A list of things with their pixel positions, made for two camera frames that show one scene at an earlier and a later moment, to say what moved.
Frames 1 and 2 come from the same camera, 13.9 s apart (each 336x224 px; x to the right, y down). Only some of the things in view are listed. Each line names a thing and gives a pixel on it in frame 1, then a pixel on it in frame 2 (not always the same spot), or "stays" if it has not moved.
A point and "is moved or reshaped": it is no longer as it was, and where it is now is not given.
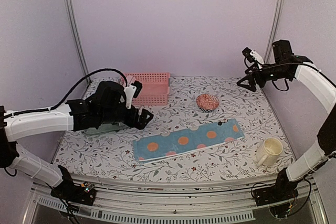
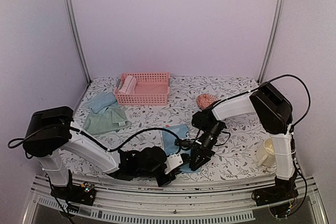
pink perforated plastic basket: [155, 88] stays
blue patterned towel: [187, 140] is moved or reshaped
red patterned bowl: [207, 102] stays
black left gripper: [142, 122] → [162, 182]
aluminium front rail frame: [226, 201] stays
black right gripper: [251, 76] → [197, 151]
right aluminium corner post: [269, 56] stays
